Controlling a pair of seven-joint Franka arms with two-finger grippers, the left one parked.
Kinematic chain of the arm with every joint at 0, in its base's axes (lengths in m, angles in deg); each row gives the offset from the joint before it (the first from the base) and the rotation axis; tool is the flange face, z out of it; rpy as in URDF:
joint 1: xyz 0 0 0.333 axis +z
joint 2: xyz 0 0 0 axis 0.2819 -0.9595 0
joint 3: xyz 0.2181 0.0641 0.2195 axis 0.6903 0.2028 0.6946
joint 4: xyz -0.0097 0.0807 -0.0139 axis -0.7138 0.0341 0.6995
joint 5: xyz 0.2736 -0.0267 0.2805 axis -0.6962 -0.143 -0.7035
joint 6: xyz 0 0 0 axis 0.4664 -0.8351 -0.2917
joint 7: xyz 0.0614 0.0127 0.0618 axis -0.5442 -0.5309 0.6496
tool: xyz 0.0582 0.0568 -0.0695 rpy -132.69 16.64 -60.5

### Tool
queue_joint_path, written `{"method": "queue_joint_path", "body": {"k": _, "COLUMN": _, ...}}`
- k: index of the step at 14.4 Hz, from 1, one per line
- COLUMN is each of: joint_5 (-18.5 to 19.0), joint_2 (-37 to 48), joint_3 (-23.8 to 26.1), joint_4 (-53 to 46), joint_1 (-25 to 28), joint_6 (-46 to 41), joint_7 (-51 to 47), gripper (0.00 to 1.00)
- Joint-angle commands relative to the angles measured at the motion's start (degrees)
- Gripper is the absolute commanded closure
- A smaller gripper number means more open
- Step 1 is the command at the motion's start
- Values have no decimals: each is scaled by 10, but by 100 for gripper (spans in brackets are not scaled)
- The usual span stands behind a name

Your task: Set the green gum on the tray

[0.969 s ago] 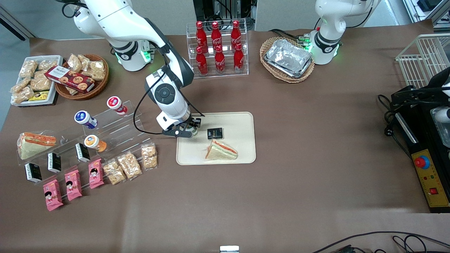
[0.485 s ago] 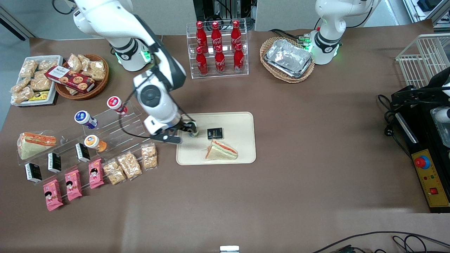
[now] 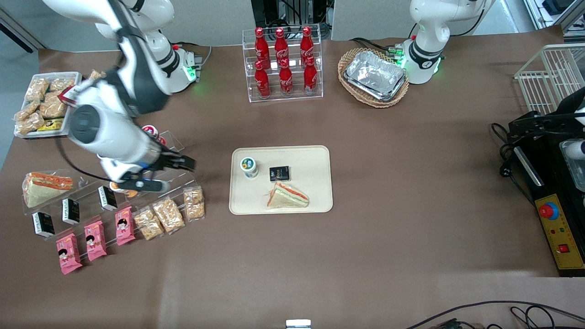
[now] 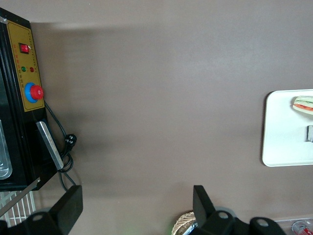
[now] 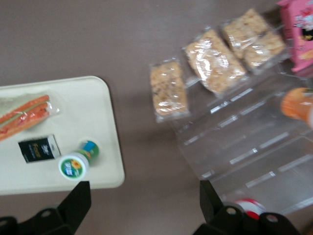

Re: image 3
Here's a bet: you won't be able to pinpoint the clear acrylic bottle rack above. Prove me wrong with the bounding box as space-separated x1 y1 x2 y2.
242 24 324 103

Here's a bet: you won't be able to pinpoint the white wire basket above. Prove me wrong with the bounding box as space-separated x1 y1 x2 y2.
514 43 585 116

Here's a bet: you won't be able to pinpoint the stacked foil trays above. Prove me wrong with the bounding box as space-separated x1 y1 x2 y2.
343 50 408 102

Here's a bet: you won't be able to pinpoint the red gum bottle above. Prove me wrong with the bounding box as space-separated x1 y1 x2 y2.
141 124 166 146

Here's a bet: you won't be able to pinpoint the clear nut snack bag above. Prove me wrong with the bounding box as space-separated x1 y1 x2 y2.
49 77 76 92
152 196 186 234
16 111 46 135
25 78 50 101
40 93 69 120
183 186 205 222
133 206 165 241
13 101 40 121

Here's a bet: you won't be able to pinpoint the long black floor cable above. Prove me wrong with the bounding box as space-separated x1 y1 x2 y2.
404 300 585 329

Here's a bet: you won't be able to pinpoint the orange gum bottle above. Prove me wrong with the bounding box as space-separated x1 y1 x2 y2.
108 181 138 198

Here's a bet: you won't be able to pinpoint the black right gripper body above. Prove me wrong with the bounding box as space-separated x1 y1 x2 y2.
153 153 184 174

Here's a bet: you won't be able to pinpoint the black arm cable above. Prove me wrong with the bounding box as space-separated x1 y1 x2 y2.
54 135 120 182

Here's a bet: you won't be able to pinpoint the black gum box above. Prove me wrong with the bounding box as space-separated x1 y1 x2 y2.
98 186 118 211
32 212 56 239
61 197 81 225

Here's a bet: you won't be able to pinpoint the red cola bottle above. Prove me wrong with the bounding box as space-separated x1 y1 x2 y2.
254 27 271 69
278 58 294 97
254 60 271 99
303 55 319 96
299 26 315 64
274 27 290 64

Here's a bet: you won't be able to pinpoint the black power cable with plug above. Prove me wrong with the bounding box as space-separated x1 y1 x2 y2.
490 122 539 204

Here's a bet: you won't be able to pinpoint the white plastic snack tray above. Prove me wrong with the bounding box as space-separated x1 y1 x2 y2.
13 72 83 139

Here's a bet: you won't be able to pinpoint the clear acrylic stepped stand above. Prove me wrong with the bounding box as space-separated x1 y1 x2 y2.
22 130 198 239

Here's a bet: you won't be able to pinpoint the red emergency stop button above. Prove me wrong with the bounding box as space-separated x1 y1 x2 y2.
538 201 560 220

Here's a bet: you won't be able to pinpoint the green gum bottle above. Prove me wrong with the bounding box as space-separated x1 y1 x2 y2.
240 157 259 179

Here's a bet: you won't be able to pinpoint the beige serving tray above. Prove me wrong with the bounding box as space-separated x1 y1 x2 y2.
229 145 334 215

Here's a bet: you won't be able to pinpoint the light wicker basket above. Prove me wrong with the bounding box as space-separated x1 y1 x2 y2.
337 47 410 109

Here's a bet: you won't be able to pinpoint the coiled black cable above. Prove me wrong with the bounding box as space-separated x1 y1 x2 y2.
509 305 556 329

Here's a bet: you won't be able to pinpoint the black base cables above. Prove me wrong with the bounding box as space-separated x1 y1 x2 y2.
349 23 417 58

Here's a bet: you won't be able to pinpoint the wrapped triangle sandwich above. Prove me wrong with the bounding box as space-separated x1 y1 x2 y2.
266 181 310 209
22 171 74 208

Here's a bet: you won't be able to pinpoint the foil tray in machine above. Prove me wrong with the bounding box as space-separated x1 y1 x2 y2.
559 139 585 193

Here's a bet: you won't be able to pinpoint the black sealing machine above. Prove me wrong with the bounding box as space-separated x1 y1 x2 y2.
507 111 585 278

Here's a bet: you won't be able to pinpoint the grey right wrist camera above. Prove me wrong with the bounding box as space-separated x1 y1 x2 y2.
117 179 171 193

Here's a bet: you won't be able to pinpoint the pink snack pack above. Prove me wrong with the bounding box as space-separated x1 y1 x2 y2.
83 220 107 262
55 233 83 275
115 206 137 246

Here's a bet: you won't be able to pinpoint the yellow black snack pack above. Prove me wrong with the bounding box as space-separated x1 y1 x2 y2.
36 117 65 133

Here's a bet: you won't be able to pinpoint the black equipment rack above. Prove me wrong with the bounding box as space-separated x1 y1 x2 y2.
250 0 331 40

